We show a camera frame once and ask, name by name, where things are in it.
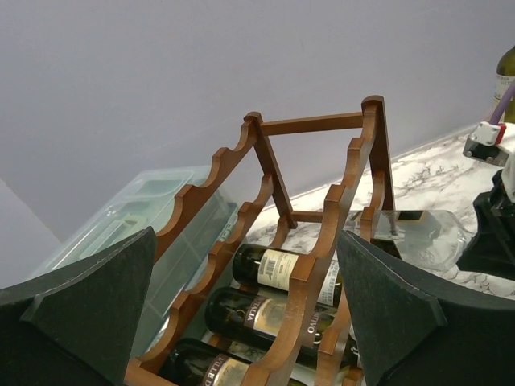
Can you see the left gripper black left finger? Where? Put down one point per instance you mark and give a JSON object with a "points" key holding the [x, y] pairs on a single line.
{"points": [[76, 325]]}

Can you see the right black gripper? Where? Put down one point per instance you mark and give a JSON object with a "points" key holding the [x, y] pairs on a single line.
{"points": [[491, 249]]}

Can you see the green bottle white neck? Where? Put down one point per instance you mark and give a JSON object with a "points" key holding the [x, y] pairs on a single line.
{"points": [[504, 78]]}

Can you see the green bottle silver cap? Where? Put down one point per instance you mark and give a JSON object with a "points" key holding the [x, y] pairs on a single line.
{"points": [[195, 363]]}

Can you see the translucent green plastic storage box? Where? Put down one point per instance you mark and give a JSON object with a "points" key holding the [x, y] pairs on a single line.
{"points": [[148, 201]]}

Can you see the green bottle grey label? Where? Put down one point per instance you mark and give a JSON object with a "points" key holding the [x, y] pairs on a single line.
{"points": [[255, 320]]}

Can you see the brown wooden wine rack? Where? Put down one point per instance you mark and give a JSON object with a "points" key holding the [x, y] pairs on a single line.
{"points": [[370, 150]]}

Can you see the clear square glass bottle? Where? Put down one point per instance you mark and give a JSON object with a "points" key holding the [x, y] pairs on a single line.
{"points": [[431, 240]]}

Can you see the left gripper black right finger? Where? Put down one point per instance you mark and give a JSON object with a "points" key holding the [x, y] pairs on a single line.
{"points": [[415, 328]]}

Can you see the green bottle cream label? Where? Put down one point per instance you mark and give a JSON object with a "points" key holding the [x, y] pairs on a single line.
{"points": [[255, 264]]}

